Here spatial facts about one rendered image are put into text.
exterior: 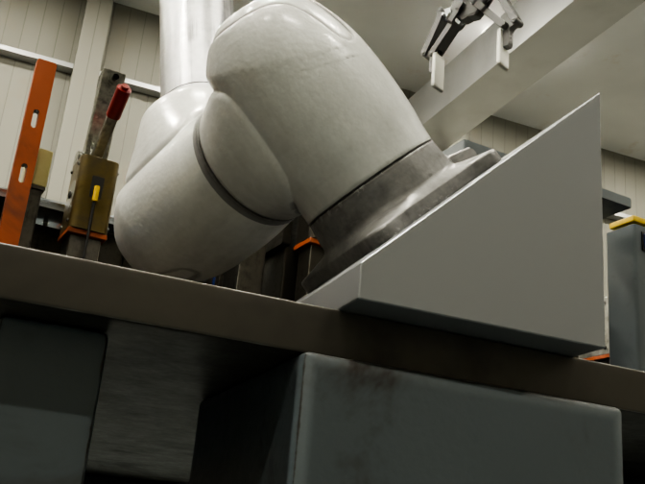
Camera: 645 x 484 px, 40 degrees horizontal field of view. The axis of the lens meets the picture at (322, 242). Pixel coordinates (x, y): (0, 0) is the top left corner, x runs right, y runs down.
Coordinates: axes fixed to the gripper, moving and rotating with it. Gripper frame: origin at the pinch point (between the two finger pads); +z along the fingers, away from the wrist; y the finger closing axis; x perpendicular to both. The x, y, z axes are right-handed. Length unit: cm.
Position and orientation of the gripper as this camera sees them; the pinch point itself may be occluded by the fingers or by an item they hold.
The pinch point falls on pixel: (468, 73)
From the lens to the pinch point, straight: 163.3
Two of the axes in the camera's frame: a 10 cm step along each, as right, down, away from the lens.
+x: -6.7, -3.1, -6.8
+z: -0.9, 9.4, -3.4
